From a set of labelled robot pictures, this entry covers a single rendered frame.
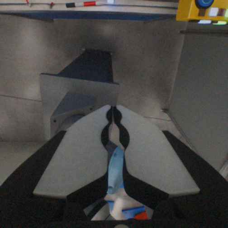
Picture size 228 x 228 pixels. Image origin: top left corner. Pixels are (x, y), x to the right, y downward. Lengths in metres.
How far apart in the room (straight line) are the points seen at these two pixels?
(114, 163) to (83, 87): 0.32
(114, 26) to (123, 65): 0.36
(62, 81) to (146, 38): 1.14
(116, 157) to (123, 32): 1.31
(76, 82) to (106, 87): 0.12
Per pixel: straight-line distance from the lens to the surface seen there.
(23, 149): 2.20
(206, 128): 1.23
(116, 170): 0.38
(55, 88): 0.61
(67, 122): 0.46
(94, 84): 0.57
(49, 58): 1.67
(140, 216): 3.65
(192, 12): 0.52
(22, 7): 0.76
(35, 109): 1.96
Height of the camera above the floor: 1.54
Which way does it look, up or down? 60 degrees down
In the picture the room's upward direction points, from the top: 177 degrees clockwise
